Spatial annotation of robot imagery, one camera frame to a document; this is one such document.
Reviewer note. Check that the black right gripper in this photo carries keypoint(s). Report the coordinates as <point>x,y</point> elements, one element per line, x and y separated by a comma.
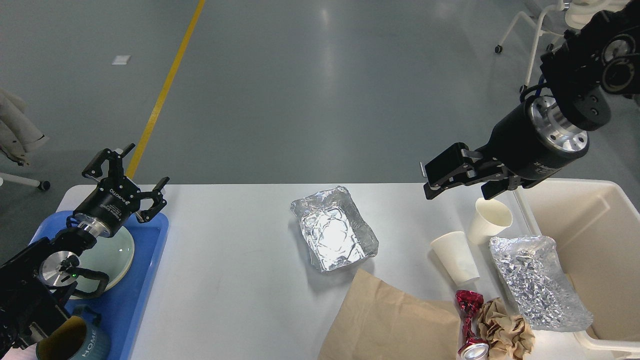
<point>534,141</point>

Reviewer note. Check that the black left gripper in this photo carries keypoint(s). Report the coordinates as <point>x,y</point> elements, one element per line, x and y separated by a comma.
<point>116,196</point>

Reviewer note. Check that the white paper cup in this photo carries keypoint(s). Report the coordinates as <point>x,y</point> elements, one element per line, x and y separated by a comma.
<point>453,251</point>
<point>490,217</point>

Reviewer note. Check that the light green plate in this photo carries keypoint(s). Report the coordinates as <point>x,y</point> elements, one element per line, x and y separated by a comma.
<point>117,250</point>

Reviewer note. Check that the dark green mug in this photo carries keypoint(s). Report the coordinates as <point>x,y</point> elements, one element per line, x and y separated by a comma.
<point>79,338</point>

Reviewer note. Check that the large brown paper bag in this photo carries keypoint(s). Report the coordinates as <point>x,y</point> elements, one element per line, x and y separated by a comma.
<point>377,321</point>

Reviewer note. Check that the pink ribbed mug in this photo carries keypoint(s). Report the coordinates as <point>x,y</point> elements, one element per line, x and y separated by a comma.
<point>30,353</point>

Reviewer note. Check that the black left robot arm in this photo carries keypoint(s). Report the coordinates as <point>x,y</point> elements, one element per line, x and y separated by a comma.
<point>37,282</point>

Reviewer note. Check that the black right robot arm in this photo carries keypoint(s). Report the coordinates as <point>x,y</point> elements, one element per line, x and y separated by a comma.
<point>602,58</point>

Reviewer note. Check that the pink plate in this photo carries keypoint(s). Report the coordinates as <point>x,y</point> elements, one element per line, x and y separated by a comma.
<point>116,273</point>

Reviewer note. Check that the lying white paper cup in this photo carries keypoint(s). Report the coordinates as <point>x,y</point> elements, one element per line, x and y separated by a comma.
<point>453,251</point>

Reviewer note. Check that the beige plastic bin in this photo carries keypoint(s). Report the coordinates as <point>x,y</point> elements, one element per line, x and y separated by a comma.
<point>596,229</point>

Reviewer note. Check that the blue plastic tray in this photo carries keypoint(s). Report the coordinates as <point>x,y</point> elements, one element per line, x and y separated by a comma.
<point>122,307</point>

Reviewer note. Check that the red white crushed can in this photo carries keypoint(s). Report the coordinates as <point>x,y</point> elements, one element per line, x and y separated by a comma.
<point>472,347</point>

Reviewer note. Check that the crumpled foil tray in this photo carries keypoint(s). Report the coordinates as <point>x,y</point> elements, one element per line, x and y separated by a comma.
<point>530,269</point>

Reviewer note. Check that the aluminium foil tray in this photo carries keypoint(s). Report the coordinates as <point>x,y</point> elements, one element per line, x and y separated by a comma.
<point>335,233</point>

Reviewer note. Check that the crumpled brown paper ball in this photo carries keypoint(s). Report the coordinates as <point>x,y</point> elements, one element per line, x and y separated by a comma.
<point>510,337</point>

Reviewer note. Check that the white chair on casters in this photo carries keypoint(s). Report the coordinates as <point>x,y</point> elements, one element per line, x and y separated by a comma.
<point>551,17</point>

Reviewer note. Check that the white frame with caster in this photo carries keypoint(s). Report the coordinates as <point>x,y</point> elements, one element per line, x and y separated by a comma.
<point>19,136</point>

